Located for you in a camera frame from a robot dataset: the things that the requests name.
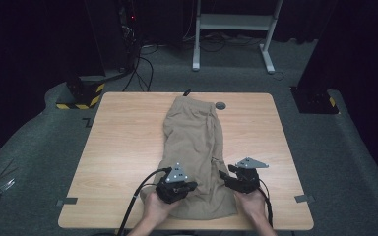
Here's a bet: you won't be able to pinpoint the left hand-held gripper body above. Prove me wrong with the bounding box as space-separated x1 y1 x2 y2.
156 162 189 205

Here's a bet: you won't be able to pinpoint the black floor cables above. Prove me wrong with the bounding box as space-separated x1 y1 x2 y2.
121 42 160 92

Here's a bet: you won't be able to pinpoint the khaki shorts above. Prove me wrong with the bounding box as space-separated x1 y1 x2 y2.
140 88 238 220

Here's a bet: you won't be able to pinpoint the person's left hand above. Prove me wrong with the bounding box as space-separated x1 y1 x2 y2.
143 192 182 227

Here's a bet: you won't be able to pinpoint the dark equipment rack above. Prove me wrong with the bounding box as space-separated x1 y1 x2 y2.
117 0 143 73

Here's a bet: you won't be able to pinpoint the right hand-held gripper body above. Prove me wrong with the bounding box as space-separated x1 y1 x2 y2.
235 157 270 194

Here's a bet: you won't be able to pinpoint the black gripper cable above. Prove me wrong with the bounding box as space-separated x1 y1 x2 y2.
257 178 275 229
116 166 172 236

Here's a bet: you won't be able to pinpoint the white metal stand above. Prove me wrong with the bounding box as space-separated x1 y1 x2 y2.
191 0 284 75

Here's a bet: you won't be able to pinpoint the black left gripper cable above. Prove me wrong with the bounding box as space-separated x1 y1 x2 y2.
116 166 172 236

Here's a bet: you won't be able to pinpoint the black yellow striped base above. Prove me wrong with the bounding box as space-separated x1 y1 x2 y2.
56 73 106 111

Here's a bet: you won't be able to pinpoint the person's right hand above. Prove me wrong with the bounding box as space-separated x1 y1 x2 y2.
234 188 270 228

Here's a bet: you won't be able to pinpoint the grey tape piece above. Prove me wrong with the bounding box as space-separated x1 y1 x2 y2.
56 197 79 207
294 194 316 204

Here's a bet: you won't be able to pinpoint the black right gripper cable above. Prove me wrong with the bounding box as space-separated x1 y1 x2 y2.
257 178 275 229

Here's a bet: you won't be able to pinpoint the black base block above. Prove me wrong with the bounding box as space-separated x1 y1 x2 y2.
289 86 340 115

